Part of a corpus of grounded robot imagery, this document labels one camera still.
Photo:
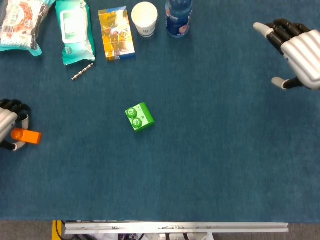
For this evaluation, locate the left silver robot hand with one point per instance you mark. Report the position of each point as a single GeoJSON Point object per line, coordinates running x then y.
{"type": "Point", "coordinates": [7, 117]}

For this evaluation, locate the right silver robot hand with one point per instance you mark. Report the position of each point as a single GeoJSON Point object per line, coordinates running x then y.
{"type": "Point", "coordinates": [302, 57]}

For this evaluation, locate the orange toy block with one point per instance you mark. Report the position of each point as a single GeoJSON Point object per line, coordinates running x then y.
{"type": "Point", "coordinates": [30, 136]}

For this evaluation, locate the green toy block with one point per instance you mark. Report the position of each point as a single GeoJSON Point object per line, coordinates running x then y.
{"type": "Point", "coordinates": [145, 117]}

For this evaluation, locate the white teal snack bag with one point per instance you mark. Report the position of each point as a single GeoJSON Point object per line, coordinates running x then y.
{"type": "Point", "coordinates": [20, 25]}

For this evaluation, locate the teal wet wipes pack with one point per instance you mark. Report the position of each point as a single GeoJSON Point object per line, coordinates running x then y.
{"type": "Point", "coordinates": [75, 32]}

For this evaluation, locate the blue drink bottle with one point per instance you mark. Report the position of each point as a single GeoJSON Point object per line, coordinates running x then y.
{"type": "Point", "coordinates": [178, 20]}

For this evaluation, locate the yellow blue carton box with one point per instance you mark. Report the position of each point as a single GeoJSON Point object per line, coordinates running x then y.
{"type": "Point", "coordinates": [116, 35]}

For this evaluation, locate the blue felt table cloth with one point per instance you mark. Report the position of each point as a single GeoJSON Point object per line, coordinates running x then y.
{"type": "Point", "coordinates": [200, 150]}

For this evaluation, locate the white paper cup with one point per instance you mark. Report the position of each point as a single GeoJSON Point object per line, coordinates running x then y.
{"type": "Point", "coordinates": [144, 15]}

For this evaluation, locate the aluminium profile rail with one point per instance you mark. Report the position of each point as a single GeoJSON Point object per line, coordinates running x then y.
{"type": "Point", "coordinates": [175, 228]}

